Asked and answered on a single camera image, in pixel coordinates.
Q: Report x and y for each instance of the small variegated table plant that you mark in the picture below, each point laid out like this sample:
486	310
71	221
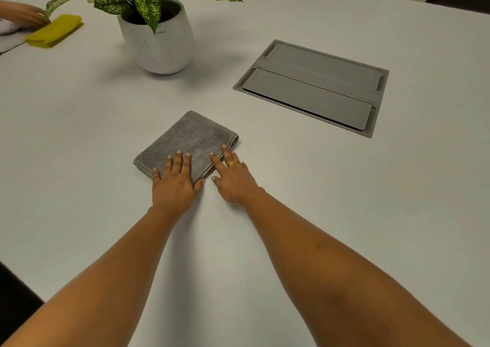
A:
147	2

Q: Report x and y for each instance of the yellow folded cloth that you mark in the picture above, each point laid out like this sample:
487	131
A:
53	30

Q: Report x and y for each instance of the person's left hand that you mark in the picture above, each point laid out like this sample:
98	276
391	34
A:
174	193

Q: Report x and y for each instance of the person's left forearm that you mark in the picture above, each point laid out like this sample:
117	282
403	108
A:
95	281

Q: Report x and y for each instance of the person's right hand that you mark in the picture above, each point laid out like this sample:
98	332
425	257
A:
235	184

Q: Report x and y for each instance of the grey towel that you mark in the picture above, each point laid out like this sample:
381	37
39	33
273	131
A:
183	140

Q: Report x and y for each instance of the person's right forearm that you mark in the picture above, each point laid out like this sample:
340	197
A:
344	274

